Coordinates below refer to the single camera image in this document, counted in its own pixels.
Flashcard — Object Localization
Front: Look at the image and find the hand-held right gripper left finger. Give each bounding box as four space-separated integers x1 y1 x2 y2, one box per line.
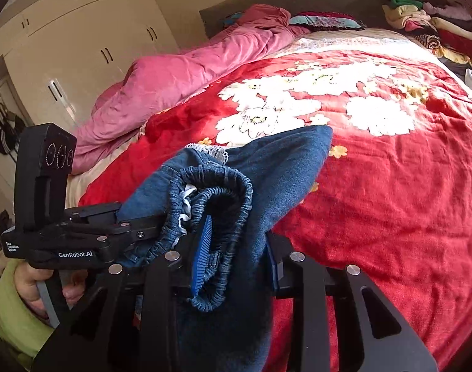
30 214 215 372

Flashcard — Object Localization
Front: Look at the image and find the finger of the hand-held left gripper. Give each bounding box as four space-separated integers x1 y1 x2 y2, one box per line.
67 202 122 224
85 217 167 265

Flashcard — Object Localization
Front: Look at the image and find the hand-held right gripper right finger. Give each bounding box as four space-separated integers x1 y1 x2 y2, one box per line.
264 232 439 372

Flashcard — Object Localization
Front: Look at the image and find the blue denim pants lace trim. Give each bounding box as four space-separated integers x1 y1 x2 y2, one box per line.
118 125 334 372

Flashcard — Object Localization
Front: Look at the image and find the person's left forearm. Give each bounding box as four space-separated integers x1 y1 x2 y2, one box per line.
0 259 55 371

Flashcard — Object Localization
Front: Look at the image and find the person's left hand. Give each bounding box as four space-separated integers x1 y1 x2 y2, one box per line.
13 265 90 321

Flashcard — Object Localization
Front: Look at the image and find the cream floral bed sheet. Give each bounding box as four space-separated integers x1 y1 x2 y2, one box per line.
65 130 145 209

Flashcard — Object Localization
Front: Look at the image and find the dark hanging bag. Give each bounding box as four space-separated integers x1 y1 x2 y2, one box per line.
0 101 28 156

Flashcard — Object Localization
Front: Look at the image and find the red floral blanket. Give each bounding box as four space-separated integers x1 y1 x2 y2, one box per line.
79 48 472 372

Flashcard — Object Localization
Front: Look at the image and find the pink quilt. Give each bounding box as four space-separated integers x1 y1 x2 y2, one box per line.
70 4 313 176

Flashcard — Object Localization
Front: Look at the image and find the cream wardrobe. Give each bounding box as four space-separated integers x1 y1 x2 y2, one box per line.
0 0 182 134

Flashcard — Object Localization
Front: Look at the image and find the dark patterned pillow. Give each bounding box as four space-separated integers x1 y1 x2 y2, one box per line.
288 11 367 32

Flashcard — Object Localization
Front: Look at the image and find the stack of folded clothes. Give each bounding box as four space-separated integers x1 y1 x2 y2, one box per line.
382 0 472 67

